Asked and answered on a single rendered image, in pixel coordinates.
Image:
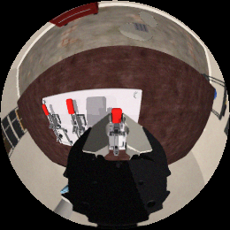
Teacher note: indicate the toggle clamp with red handle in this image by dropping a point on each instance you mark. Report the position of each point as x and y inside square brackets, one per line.
[77, 123]
[117, 124]
[54, 122]

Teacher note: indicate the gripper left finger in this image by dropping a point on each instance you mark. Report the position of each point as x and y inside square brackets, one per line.
[94, 141]

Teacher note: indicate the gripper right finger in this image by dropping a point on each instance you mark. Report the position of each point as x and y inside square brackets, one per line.
[141, 142]

